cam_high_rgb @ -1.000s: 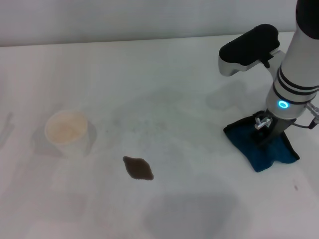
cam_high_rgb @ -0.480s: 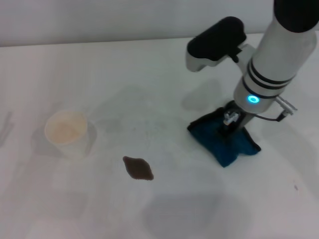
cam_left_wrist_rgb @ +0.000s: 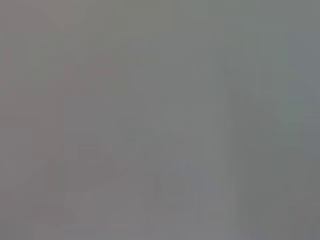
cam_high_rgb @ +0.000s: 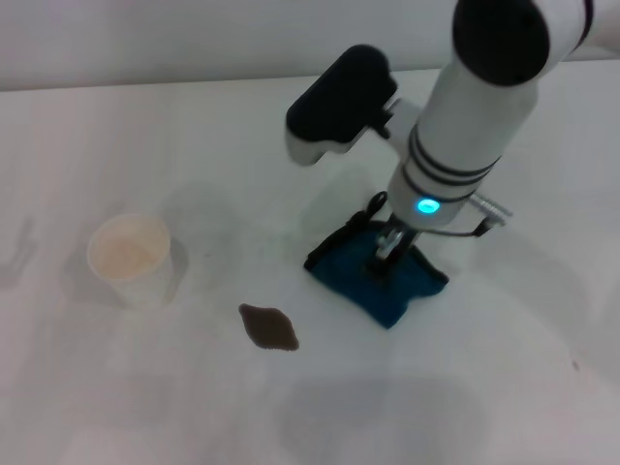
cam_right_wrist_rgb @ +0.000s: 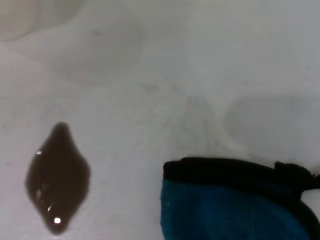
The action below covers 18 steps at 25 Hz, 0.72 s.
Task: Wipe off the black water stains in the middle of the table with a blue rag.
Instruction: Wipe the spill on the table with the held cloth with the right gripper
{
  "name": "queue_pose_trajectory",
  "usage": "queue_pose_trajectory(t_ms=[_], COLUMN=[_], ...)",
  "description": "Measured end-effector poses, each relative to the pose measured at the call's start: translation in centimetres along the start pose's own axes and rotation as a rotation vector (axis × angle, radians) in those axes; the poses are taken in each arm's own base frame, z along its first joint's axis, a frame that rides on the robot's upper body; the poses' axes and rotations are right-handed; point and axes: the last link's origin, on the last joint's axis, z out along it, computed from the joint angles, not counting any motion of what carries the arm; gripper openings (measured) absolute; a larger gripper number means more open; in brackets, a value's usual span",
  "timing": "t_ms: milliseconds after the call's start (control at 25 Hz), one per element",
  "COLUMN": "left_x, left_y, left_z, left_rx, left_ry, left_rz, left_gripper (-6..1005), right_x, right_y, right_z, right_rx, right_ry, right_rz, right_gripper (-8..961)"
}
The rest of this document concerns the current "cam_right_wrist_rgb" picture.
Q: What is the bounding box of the blue rag with black trim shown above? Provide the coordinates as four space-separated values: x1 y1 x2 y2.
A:
159 156 320 240

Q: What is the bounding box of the dark brown liquid stain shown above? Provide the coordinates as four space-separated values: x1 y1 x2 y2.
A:
24 121 92 237

